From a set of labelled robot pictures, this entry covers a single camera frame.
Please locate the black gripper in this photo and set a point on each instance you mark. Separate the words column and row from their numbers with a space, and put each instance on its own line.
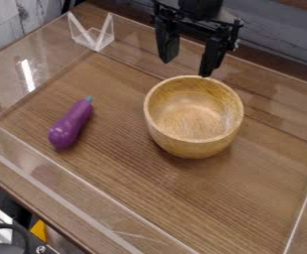
column 202, row 18

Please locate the purple toy eggplant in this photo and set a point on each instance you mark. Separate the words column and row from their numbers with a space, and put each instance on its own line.
column 64, row 131

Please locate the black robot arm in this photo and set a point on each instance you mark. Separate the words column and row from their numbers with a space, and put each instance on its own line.
column 202, row 19

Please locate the brown wooden bowl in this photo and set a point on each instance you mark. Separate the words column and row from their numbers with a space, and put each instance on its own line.
column 194, row 115

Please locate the black and yellow device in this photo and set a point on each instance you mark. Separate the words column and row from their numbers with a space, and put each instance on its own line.
column 47, row 241

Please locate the clear acrylic corner bracket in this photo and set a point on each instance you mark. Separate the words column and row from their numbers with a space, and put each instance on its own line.
column 94, row 38

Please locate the clear acrylic tray wall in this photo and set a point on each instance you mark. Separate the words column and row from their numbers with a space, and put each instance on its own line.
column 87, row 215

